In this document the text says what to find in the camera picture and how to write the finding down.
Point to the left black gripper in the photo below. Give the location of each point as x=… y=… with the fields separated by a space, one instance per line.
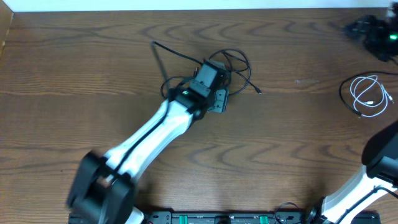
x=222 y=101

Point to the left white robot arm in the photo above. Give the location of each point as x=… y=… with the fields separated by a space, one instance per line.
x=105 y=186

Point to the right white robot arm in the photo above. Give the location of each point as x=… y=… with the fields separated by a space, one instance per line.
x=378 y=173

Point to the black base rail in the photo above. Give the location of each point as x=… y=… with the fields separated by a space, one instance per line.
x=164 y=217

